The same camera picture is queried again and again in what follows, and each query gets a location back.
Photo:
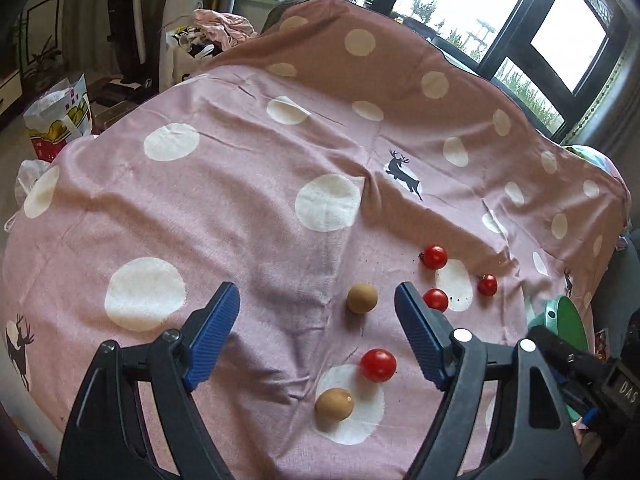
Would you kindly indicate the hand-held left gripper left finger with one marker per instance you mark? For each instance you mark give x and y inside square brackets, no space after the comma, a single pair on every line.
[212,340]

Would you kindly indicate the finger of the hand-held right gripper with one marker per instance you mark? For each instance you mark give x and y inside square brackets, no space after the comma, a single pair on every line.
[590,414]
[565,352]

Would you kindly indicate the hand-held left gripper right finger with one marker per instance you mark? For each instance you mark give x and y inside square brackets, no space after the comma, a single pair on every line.
[420,335]

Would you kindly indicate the green plastic bowl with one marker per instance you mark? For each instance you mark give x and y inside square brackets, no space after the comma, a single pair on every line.
[570,325]

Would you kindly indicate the brown round fruit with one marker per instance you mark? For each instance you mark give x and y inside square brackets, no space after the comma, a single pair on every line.
[361,298]
[334,402]

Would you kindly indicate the small printed packet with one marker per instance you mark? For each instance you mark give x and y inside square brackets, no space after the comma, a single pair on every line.
[601,342]

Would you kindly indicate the red cherry tomato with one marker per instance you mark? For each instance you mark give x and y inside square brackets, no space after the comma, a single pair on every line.
[487,285]
[378,365]
[435,257]
[436,300]

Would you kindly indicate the grey sofa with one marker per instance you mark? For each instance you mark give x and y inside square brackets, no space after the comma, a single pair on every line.
[632,270]

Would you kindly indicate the pink polka dot blanket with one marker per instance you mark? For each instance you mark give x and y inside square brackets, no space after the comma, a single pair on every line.
[225,210]

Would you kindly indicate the light teal cloth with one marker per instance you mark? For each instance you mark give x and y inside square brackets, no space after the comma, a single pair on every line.
[592,156]

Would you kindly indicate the white plastic bag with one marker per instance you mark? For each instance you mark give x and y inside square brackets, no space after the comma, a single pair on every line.
[25,180]

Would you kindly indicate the printed paper shopping bag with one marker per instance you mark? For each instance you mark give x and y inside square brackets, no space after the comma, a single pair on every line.
[55,120]

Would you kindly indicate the white bag of clothes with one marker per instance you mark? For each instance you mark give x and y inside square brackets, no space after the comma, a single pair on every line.
[182,60]

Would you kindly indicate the pile of pink clothes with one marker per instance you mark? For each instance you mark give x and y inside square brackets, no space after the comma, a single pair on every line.
[222,25]

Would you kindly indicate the black upright vacuum cleaner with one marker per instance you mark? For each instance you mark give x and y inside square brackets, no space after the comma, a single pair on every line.
[127,35]

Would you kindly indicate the black framed window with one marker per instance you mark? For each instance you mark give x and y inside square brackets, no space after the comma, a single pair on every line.
[565,25]

